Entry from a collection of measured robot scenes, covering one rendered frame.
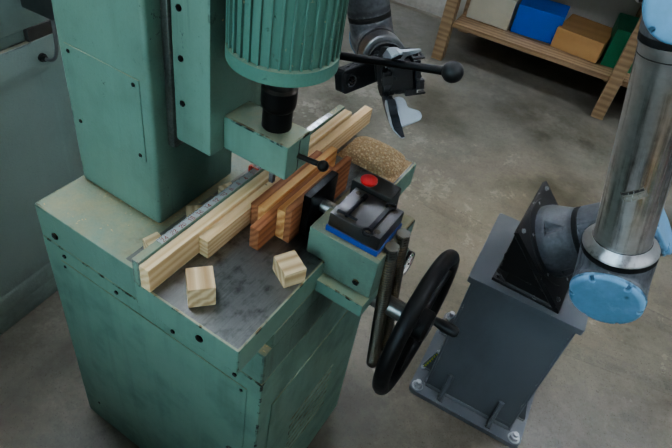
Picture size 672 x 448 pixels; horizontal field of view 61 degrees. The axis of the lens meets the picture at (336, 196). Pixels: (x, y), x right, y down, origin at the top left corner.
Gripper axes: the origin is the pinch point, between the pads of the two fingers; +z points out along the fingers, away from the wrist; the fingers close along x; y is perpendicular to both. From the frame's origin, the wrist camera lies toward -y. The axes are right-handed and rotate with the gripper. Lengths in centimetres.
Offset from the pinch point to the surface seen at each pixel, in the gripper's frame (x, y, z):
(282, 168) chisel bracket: 8.3, -20.9, 3.0
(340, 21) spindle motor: -16.1, -9.5, 7.2
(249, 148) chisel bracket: 5.9, -26.0, -1.4
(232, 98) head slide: -1.9, -27.5, -5.4
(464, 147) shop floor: 103, 70, -162
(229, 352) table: 24.5, -32.5, 26.7
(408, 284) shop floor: 109, 18, -74
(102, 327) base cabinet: 49, -66, -11
